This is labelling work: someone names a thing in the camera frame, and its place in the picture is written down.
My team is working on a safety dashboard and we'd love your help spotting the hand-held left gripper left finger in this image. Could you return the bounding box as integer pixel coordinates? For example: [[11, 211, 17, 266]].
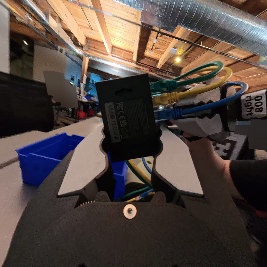
[[57, 125, 109, 197]]

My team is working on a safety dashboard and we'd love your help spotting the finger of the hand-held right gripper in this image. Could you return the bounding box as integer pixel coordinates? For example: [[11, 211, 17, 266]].
[[174, 76, 222, 108], [169, 113, 226, 143]]

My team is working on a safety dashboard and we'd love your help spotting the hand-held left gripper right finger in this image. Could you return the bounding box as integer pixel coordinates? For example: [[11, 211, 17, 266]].
[[152, 125, 204, 197]]

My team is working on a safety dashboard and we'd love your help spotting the blue ethernet cable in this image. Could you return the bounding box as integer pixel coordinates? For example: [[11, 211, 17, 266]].
[[139, 81, 249, 200]]

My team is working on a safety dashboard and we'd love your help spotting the yellow ethernet cable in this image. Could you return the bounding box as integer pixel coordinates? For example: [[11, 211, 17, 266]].
[[126, 66, 233, 203]]

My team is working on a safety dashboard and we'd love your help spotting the green ethernet cable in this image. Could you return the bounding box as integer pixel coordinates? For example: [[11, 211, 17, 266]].
[[125, 61, 224, 198]]

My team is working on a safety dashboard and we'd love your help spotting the blue plastic bin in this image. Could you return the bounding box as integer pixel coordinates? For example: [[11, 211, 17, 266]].
[[16, 132, 128, 201]]

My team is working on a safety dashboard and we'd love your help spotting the black network switch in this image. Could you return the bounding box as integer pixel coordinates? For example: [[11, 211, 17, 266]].
[[95, 73, 161, 163]]

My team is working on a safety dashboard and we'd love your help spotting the person's right forearm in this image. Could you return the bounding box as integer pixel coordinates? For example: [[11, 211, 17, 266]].
[[220, 159, 267, 211]]

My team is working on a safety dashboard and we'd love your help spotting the person's right hand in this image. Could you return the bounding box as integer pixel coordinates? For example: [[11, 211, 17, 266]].
[[181, 131, 231, 185]]

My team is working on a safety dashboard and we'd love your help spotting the dark partition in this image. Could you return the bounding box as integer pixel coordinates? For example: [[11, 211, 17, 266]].
[[0, 71, 55, 138]]

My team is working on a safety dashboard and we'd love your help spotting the large silver ventilation duct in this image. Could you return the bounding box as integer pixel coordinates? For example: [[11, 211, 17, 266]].
[[141, 0, 267, 58]]

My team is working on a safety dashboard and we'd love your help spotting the thin silver ventilation duct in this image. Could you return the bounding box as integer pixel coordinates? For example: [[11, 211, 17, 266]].
[[20, 0, 139, 70]]

